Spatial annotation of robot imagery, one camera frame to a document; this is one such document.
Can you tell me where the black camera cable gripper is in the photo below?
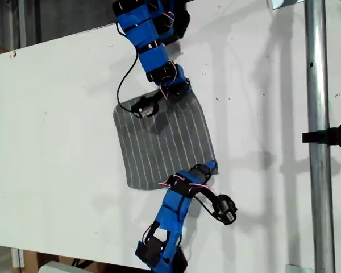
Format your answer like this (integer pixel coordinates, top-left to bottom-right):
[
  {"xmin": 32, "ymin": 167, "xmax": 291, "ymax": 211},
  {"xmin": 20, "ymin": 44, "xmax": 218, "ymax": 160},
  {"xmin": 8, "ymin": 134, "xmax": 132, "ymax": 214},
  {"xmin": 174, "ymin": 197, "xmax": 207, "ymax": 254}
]
[
  {"xmin": 116, "ymin": 49, "xmax": 140, "ymax": 112},
  {"xmin": 193, "ymin": 196, "xmax": 227, "ymax": 225}
]

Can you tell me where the black camera stalk gripper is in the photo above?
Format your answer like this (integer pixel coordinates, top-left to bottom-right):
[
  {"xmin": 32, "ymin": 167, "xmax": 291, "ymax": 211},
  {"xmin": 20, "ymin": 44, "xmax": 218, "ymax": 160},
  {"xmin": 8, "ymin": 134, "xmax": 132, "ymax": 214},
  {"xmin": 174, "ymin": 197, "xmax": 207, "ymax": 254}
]
[
  {"xmin": 197, "ymin": 188, "xmax": 221, "ymax": 206},
  {"xmin": 143, "ymin": 89, "xmax": 165, "ymax": 106}
]

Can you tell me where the black clamp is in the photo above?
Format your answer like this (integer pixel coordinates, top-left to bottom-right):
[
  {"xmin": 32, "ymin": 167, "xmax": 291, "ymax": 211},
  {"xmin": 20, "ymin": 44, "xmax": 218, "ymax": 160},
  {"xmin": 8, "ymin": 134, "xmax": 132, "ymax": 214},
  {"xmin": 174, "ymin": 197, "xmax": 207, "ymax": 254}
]
[{"xmin": 302, "ymin": 121, "xmax": 341, "ymax": 151}]

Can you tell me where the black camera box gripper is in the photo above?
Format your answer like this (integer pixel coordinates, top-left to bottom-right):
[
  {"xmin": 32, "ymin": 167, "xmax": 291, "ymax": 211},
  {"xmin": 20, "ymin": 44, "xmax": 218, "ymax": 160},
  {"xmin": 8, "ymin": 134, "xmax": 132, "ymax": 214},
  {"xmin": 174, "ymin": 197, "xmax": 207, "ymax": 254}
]
[
  {"xmin": 213, "ymin": 194, "xmax": 239, "ymax": 226},
  {"xmin": 130, "ymin": 96, "xmax": 160, "ymax": 119}
]

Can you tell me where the white table leg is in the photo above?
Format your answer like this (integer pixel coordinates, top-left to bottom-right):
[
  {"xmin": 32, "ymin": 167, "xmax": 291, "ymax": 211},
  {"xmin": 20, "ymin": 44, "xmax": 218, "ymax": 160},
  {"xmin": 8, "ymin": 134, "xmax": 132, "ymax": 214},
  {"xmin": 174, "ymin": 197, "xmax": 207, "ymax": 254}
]
[{"xmin": 10, "ymin": 248, "xmax": 26, "ymax": 270}]

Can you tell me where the grey frame bar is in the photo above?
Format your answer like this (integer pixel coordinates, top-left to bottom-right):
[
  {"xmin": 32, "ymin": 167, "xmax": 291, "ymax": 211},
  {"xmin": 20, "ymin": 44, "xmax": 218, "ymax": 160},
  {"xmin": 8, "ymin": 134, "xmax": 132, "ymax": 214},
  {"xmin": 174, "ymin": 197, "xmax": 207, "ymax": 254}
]
[{"xmin": 18, "ymin": 0, "xmax": 27, "ymax": 48}]

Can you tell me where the white container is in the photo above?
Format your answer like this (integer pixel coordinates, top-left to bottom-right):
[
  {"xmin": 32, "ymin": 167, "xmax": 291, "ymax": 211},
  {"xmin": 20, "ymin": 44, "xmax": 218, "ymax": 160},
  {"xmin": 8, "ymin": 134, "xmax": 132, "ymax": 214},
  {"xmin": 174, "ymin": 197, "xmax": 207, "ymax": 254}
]
[{"xmin": 39, "ymin": 260, "xmax": 103, "ymax": 273}]

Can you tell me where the grey striped towel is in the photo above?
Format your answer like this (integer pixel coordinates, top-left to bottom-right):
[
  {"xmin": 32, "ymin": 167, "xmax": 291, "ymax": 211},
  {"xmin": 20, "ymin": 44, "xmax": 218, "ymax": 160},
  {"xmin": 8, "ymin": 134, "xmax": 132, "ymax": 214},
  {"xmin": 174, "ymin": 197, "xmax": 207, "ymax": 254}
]
[{"xmin": 113, "ymin": 87, "xmax": 219, "ymax": 192}]

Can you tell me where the steel post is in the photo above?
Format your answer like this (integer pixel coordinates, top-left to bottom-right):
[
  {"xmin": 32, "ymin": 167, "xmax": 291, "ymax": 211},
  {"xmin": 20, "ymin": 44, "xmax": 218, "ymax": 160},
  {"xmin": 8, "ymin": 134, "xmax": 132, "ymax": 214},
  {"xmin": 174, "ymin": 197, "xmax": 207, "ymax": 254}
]
[{"xmin": 303, "ymin": 0, "xmax": 336, "ymax": 273}]

